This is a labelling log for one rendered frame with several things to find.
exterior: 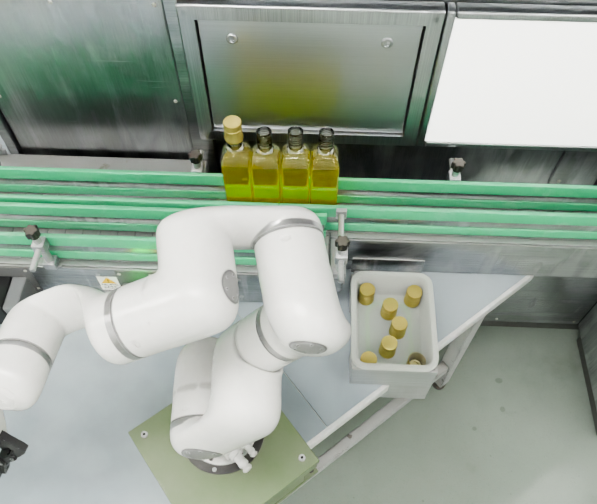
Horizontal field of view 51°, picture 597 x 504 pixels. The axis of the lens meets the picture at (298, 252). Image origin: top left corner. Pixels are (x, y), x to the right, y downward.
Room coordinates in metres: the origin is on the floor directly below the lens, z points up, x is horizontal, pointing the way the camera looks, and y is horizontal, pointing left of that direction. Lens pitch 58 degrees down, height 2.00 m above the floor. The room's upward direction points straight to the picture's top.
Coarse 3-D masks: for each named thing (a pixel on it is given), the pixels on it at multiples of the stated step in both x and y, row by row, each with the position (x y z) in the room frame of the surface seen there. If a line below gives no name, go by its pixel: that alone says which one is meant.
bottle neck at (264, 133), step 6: (264, 126) 0.83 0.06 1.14; (258, 132) 0.81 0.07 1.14; (264, 132) 0.82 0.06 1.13; (270, 132) 0.81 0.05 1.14; (258, 138) 0.80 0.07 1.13; (264, 138) 0.80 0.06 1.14; (270, 138) 0.80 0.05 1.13; (258, 144) 0.80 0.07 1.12; (264, 144) 0.80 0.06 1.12; (270, 144) 0.80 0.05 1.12; (258, 150) 0.81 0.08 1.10; (264, 150) 0.80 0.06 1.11; (270, 150) 0.80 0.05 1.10
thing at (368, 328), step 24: (384, 288) 0.67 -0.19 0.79; (432, 288) 0.65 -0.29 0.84; (360, 312) 0.63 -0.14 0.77; (408, 312) 0.63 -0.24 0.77; (432, 312) 0.59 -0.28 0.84; (360, 336) 0.57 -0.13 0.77; (408, 336) 0.57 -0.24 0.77; (432, 336) 0.54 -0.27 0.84; (384, 360) 0.51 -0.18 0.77; (432, 360) 0.49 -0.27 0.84
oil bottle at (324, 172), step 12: (312, 156) 0.80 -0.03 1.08; (324, 156) 0.80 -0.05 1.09; (336, 156) 0.80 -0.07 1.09; (312, 168) 0.79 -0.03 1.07; (324, 168) 0.78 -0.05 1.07; (336, 168) 0.78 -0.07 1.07; (312, 180) 0.78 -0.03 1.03; (324, 180) 0.78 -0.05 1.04; (336, 180) 0.78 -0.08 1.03; (312, 192) 0.78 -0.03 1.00; (324, 192) 0.78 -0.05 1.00; (336, 192) 0.78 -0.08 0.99; (324, 204) 0.78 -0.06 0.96
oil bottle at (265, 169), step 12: (252, 156) 0.80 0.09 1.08; (264, 156) 0.80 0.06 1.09; (276, 156) 0.80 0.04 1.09; (252, 168) 0.79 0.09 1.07; (264, 168) 0.79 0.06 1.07; (276, 168) 0.79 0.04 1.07; (252, 180) 0.79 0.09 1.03; (264, 180) 0.78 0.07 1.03; (276, 180) 0.78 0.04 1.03; (264, 192) 0.78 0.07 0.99; (276, 192) 0.78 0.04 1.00
